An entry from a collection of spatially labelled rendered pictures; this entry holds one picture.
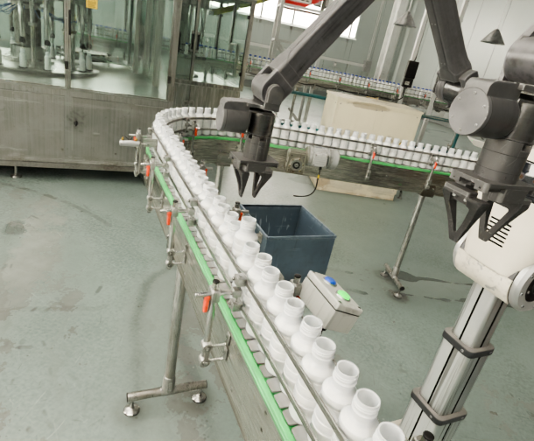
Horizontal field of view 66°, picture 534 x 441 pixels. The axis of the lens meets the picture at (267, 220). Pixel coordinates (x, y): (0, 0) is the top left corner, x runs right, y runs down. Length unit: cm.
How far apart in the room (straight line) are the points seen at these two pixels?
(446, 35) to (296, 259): 95
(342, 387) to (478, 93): 46
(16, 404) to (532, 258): 201
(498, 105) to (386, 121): 483
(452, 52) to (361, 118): 417
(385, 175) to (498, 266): 195
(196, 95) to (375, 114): 264
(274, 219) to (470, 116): 141
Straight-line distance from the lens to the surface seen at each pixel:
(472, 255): 121
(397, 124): 545
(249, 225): 100
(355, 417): 67
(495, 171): 63
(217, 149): 275
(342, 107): 519
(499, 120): 58
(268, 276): 88
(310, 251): 166
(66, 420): 212
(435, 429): 148
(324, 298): 96
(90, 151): 442
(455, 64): 117
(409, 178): 311
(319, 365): 73
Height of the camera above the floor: 160
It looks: 23 degrees down
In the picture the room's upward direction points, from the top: 11 degrees clockwise
